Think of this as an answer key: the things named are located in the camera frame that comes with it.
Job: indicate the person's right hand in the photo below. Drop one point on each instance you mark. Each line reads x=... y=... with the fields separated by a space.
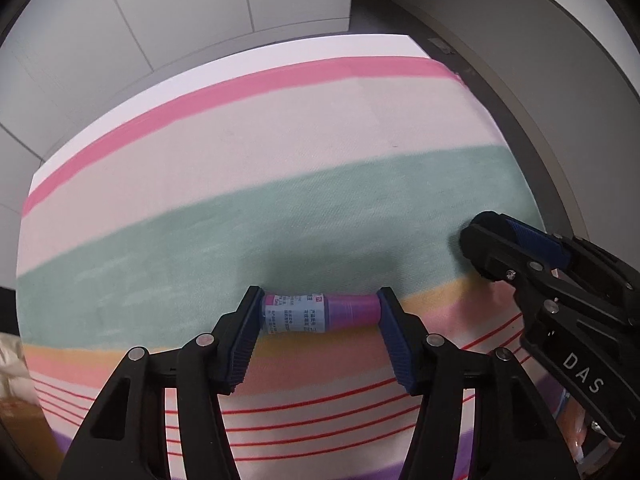
x=571 y=419

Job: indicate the brown cardboard box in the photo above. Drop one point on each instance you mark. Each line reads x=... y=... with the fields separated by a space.
x=29 y=429

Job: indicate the purple labelled tube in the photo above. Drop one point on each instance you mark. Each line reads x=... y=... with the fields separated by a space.
x=318 y=313

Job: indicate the white table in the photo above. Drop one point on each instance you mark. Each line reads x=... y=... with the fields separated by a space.
x=230 y=60

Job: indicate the striped colourful blanket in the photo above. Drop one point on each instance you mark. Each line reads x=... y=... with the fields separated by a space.
x=339 y=176

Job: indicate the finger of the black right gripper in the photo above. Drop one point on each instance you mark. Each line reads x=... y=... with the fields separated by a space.
x=489 y=245
x=538 y=243

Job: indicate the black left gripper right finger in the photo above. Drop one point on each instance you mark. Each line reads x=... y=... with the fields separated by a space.
x=403 y=334

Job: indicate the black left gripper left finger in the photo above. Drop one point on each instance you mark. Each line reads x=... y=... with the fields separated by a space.
x=236 y=334

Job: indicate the cream padded armchair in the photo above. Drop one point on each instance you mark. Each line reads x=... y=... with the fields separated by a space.
x=15 y=381

